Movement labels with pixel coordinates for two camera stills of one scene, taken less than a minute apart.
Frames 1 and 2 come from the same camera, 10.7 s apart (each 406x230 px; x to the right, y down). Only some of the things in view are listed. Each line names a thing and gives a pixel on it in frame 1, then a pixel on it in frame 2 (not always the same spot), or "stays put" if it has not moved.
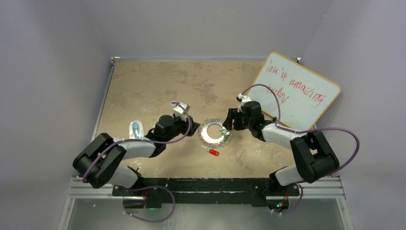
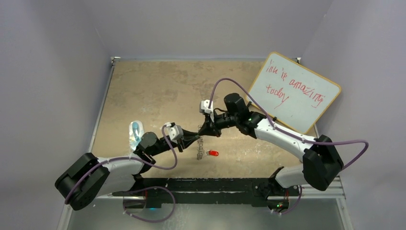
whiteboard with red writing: (290, 92) stays put
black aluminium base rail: (205, 190) stays put
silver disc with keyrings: (213, 143) to (200, 151)
